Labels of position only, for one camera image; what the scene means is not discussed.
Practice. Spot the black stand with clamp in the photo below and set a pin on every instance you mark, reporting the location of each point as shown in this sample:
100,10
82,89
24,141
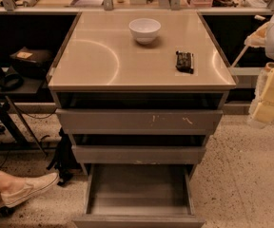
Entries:
8,82

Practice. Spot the person's leg in jeans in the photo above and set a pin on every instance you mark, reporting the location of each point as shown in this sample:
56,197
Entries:
10,184

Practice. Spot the white ceramic bowl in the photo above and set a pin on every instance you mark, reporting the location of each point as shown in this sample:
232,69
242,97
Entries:
144,30

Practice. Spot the grey top drawer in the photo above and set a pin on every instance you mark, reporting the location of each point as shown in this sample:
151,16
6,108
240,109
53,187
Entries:
139,122

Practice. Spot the beige slip-on shoe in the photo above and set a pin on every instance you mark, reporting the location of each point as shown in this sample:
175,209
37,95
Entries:
32,187

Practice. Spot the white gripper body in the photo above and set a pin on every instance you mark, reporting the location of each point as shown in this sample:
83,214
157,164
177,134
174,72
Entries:
258,38

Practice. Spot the grey open bottom drawer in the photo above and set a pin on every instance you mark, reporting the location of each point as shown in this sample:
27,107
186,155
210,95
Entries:
138,196

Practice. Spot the grey drawer cabinet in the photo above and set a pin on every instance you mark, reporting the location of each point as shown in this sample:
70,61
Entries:
103,67

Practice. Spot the black bag with label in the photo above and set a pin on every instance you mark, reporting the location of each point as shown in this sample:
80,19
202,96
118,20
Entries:
32,63

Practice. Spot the grey middle drawer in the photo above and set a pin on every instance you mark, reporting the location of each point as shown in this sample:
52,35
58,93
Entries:
138,154

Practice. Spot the roll of masking tape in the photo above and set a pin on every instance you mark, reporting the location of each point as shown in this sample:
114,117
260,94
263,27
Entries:
268,66

